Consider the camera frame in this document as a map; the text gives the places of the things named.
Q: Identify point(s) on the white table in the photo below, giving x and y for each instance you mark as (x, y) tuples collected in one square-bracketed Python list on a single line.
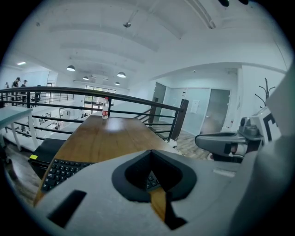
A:
[(13, 113)]

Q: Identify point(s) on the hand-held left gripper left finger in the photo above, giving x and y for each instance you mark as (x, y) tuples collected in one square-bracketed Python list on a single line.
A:
[(103, 207)]

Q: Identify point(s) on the clear plastic water bottle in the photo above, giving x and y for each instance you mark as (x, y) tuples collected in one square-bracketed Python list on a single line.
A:
[(105, 109)]

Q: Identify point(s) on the silver ceiling spotlight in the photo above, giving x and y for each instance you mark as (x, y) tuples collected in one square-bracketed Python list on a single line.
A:
[(127, 24)]

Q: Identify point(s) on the black case with yellow label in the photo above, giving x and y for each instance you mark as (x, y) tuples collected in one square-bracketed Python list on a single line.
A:
[(48, 149)]

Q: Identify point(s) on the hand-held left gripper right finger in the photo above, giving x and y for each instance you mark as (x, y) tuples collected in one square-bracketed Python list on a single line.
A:
[(207, 196)]

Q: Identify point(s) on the grey door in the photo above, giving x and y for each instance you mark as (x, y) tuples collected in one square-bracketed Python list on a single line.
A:
[(216, 110), (159, 96)]

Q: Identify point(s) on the flat ceiling light panel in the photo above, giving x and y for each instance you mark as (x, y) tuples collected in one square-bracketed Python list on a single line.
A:
[(21, 63)]

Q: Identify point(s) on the black coat rack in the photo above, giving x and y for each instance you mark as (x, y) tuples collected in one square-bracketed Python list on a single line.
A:
[(267, 92)]

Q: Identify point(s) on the white paper notice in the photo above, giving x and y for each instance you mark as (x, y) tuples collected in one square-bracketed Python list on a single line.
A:
[(195, 106)]

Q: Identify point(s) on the black metal railing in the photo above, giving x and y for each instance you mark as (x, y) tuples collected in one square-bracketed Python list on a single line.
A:
[(69, 89)]

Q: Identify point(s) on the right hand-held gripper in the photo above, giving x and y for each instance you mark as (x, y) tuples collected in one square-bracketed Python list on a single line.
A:
[(262, 124)]

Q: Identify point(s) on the black framed window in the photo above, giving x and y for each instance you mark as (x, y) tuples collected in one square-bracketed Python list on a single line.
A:
[(96, 99)]

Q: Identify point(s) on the black keyboard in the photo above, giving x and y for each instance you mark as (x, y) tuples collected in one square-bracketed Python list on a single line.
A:
[(61, 171)]

